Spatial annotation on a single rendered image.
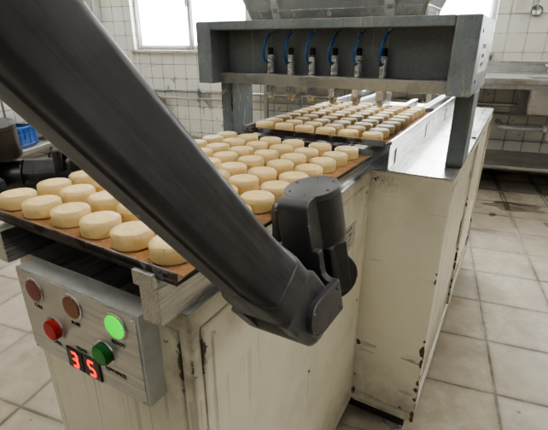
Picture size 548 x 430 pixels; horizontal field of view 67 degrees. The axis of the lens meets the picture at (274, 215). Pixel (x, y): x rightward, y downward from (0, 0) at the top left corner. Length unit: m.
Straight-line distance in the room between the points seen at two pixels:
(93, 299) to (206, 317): 0.14
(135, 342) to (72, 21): 0.39
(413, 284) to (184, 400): 0.73
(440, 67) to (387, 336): 0.72
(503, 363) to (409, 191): 1.01
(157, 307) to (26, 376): 1.41
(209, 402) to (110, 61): 0.47
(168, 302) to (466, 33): 0.78
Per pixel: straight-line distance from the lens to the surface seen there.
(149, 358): 0.56
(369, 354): 1.32
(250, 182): 0.66
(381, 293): 1.19
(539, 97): 3.77
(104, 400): 0.76
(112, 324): 0.55
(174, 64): 5.09
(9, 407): 1.77
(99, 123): 0.23
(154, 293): 0.46
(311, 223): 0.39
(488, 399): 1.72
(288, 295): 0.35
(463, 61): 0.99
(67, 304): 0.61
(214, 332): 0.55
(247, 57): 1.27
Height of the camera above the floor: 1.13
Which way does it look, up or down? 23 degrees down
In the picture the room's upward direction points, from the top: straight up
